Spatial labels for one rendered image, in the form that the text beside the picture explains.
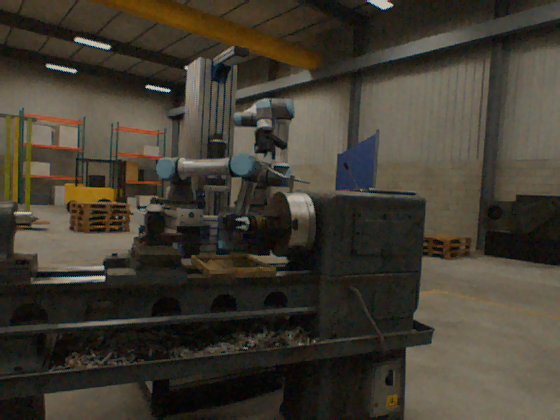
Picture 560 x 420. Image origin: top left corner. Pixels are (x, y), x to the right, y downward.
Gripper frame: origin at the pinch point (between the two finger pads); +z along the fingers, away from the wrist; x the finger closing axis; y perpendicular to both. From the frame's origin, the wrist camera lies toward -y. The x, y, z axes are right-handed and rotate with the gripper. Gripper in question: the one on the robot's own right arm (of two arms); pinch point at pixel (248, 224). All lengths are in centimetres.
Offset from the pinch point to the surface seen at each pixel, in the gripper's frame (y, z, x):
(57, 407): 82, -65, -108
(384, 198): -61, 18, 15
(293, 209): -17.3, 10.1, 8.1
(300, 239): -21.1, 11.2, -5.4
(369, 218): -54, 17, 5
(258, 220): -4.5, 0.3, 2.0
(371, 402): -58, 23, -82
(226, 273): 13.8, 14.6, -19.3
